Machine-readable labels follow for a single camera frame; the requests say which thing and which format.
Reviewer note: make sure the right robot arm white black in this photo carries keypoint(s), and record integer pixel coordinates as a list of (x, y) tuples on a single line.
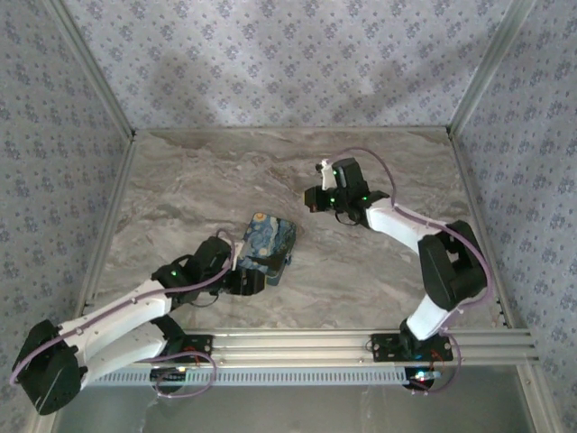
[(451, 270)]

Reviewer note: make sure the grey metal sheet panel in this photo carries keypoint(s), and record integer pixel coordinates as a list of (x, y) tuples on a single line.
[(293, 410)]

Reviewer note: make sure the aluminium front frame leg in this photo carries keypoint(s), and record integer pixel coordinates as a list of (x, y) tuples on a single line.
[(536, 401), (47, 421)]

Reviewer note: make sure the starry night print box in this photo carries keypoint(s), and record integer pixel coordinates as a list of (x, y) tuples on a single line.
[(270, 239)]

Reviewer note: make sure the aluminium corner frame post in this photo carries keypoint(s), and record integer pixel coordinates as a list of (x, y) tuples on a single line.
[(489, 67), (95, 67)]

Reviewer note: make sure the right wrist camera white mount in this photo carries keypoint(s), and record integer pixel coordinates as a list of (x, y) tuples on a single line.
[(326, 173)]

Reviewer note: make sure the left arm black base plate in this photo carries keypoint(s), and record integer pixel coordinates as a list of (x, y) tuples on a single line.
[(200, 343)]

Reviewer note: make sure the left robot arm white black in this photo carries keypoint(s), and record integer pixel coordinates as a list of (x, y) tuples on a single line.
[(117, 311)]

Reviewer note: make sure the aluminium front mounting rail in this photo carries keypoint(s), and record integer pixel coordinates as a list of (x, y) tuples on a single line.
[(293, 345)]

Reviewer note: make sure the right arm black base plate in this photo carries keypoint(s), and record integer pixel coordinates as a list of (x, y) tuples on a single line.
[(383, 347)]

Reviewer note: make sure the aluminium table side rail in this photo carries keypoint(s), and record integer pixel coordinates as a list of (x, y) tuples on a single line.
[(109, 225), (472, 198)]

